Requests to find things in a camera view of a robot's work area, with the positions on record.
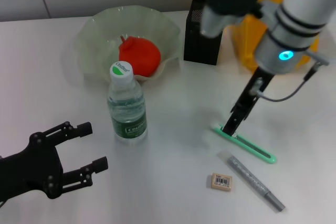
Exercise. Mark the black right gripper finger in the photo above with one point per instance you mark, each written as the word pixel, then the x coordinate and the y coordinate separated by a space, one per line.
pixel 233 124

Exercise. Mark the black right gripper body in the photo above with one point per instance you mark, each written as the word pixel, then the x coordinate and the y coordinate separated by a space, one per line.
pixel 252 93

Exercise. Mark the black mesh pen holder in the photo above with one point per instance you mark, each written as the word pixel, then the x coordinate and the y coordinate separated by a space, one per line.
pixel 199 48

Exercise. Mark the green glass fruit plate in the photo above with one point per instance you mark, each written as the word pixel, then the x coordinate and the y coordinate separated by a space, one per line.
pixel 99 37

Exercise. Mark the yellow plastic bin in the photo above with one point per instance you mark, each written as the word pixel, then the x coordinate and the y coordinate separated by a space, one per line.
pixel 246 45

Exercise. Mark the beige eraser with barcode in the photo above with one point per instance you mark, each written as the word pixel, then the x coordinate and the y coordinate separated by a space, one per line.
pixel 221 182

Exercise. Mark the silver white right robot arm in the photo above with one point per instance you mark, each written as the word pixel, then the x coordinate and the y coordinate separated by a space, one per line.
pixel 288 24

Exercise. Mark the clear green-label water bottle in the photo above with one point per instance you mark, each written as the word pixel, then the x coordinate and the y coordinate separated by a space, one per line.
pixel 127 108

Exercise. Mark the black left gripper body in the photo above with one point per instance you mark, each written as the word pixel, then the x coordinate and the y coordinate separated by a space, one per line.
pixel 31 169

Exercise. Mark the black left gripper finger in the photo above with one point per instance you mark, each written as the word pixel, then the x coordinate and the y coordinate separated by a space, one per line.
pixel 86 174
pixel 73 129

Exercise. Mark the mint green utility knife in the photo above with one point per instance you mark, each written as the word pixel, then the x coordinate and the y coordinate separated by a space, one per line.
pixel 252 150

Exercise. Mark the grey marker pen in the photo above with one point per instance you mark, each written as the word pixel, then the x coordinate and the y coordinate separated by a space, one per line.
pixel 249 179

